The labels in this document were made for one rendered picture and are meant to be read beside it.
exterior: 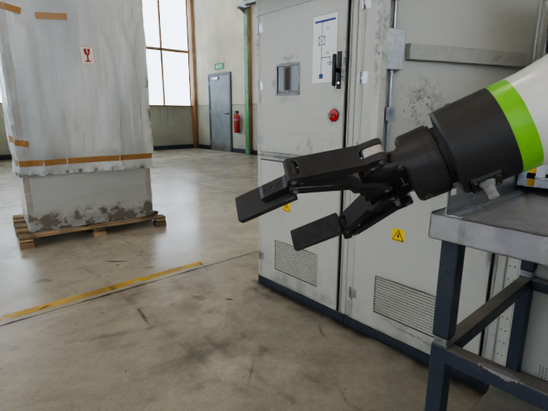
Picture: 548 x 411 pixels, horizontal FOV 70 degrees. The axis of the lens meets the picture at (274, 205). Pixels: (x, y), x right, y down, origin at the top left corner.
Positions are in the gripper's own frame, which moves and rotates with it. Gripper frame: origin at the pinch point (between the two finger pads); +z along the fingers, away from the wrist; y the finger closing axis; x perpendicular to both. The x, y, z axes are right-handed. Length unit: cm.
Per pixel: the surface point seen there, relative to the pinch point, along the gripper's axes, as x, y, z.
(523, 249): -2, 45, -28
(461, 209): 12, 52, -22
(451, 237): 5, 48, -18
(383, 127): 42, 55, -13
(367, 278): 26, 143, 24
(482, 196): 16, 61, -28
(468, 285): 8, 127, -16
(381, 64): 52, 43, -19
